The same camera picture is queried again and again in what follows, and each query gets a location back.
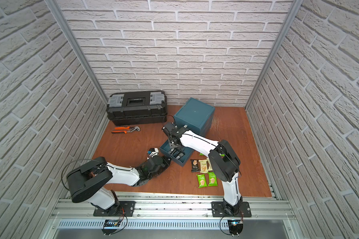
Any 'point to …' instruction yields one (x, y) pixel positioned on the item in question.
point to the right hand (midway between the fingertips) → (178, 141)
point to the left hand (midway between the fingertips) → (175, 157)
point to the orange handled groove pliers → (130, 129)
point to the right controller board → (235, 226)
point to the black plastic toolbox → (137, 107)
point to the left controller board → (110, 223)
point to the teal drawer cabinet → (197, 116)
